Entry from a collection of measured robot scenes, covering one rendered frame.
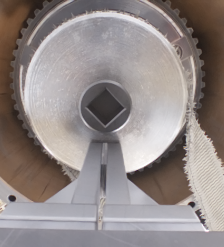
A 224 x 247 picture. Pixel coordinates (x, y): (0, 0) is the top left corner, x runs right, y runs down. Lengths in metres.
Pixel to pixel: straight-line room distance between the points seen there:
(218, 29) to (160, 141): 0.20
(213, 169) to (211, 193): 0.03
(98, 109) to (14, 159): 0.20
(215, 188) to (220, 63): 0.18
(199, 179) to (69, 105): 0.16
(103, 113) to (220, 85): 0.22
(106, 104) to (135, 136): 0.04
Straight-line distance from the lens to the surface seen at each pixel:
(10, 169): 0.30
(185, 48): 0.32
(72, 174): 0.20
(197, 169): 0.22
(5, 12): 0.32
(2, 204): 3.88
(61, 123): 0.16
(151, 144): 0.17
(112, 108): 0.15
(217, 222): 0.27
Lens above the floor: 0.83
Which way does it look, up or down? 13 degrees up
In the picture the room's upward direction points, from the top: 153 degrees clockwise
